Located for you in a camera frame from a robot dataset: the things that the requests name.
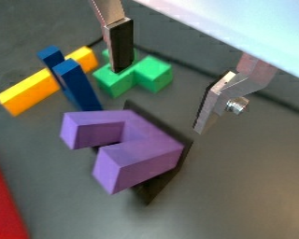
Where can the red board with cutouts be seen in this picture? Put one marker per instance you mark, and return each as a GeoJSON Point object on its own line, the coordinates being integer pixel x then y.
{"type": "Point", "coordinates": [12, 228]}

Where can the yellow long block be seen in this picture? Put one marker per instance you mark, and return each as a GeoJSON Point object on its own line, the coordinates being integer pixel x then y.
{"type": "Point", "coordinates": [34, 88]}

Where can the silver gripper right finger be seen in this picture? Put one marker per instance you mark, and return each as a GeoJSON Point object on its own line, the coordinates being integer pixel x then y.
{"type": "Point", "coordinates": [226, 94]}

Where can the purple U-shaped block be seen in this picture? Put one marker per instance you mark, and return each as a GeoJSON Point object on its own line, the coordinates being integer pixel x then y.
{"type": "Point", "coordinates": [136, 150]}

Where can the green stepped block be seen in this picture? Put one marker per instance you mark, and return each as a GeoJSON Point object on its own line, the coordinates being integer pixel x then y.
{"type": "Point", "coordinates": [149, 73]}

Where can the blue U-shaped block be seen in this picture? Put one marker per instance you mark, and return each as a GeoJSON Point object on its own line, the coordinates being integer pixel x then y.
{"type": "Point", "coordinates": [70, 78]}

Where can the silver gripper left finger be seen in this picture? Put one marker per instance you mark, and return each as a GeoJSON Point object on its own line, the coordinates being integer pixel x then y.
{"type": "Point", "coordinates": [117, 32]}

